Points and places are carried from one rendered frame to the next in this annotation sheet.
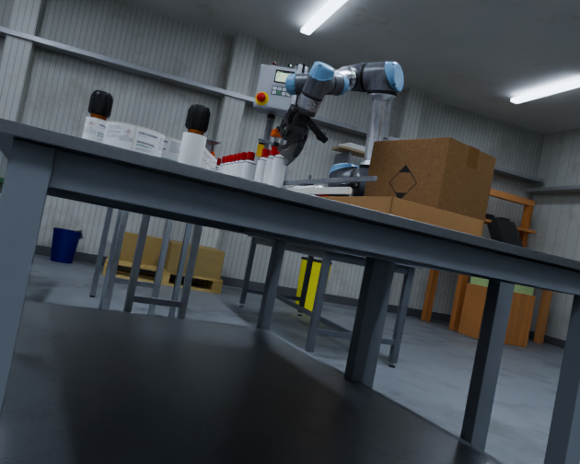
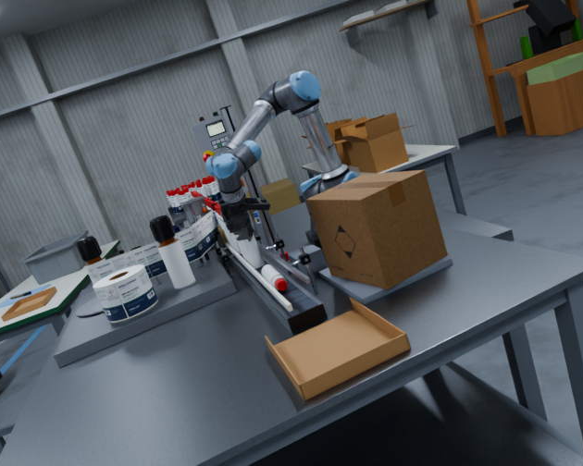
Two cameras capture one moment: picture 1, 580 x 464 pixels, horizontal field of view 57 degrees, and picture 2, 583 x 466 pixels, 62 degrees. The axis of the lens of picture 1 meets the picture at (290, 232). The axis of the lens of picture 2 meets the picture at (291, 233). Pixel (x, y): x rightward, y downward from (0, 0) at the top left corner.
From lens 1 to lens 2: 85 cm
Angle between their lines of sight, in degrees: 20
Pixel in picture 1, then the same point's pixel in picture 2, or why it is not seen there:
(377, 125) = (316, 140)
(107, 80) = (124, 91)
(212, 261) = (288, 197)
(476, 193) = (418, 220)
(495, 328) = not seen: hidden behind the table
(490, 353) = not seen: hidden behind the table
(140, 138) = (122, 290)
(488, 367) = (514, 336)
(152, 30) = (130, 25)
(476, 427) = (525, 386)
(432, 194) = (371, 255)
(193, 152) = (174, 261)
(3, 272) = not seen: outside the picture
